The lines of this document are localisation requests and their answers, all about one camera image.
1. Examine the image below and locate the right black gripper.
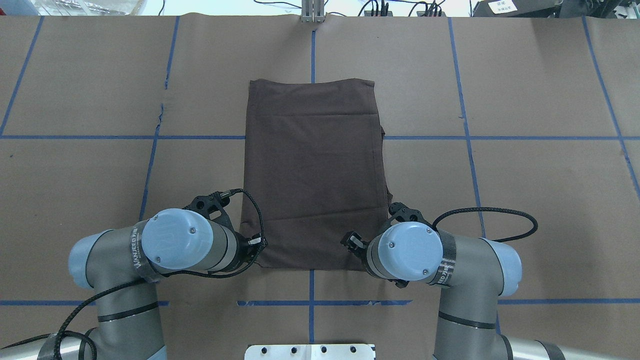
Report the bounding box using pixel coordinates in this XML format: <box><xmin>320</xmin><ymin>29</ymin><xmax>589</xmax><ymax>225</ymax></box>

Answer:
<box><xmin>340</xmin><ymin>202</ymin><xmax>434</xmax><ymax>289</ymax></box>

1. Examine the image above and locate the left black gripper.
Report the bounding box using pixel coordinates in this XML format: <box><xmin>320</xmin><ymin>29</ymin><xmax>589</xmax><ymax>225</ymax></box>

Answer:
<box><xmin>183</xmin><ymin>190</ymin><xmax>268</xmax><ymax>265</ymax></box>

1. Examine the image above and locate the dark brown t-shirt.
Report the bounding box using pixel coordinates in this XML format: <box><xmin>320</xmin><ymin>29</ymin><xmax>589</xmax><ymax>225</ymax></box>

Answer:
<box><xmin>243</xmin><ymin>79</ymin><xmax>393</xmax><ymax>271</ymax></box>

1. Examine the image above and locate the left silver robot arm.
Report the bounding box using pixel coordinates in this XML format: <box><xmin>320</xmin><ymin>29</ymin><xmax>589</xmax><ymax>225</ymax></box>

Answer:
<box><xmin>1</xmin><ymin>188</ymin><xmax>268</xmax><ymax>360</ymax></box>

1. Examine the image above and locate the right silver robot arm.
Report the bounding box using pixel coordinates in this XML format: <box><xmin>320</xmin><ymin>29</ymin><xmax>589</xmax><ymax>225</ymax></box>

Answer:
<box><xmin>340</xmin><ymin>202</ymin><xmax>614</xmax><ymax>360</ymax></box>

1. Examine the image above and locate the black box with label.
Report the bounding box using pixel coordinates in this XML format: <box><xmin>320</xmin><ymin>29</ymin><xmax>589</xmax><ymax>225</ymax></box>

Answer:
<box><xmin>471</xmin><ymin>0</ymin><xmax>563</xmax><ymax>18</ymax></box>

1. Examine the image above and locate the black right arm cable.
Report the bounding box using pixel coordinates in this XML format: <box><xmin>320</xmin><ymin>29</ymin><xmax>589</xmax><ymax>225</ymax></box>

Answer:
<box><xmin>432</xmin><ymin>207</ymin><xmax>539</xmax><ymax>244</ymax></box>

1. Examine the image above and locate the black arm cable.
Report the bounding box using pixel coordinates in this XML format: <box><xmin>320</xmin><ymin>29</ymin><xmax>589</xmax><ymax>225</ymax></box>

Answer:
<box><xmin>0</xmin><ymin>188</ymin><xmax>266</xmax><ymax>360</ymax></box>
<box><xmin>432</xmin><ymin>207</ymin><xmax>539</xmax><ymax>244</ymax></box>

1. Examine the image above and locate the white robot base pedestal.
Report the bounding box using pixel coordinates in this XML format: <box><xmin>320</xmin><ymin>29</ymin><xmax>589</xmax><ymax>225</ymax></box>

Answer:
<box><xmin>244</xmin><ymin>343</ymin><xmax>377</xmax><ymax>360</ymax></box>

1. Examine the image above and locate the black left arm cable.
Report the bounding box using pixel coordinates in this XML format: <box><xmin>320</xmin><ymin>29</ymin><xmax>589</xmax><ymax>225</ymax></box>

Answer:
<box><xmin>0</xmin><ymin>188</ymin><xmax>266</xmax><ymax>360</ymax></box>

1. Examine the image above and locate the aluminium frame post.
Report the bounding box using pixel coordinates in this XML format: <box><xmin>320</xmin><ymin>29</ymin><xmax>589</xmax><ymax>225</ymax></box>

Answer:
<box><xmin>301</xmin><ymin>0</ymin><xmax>326</xmax><ymax>24</ymax></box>

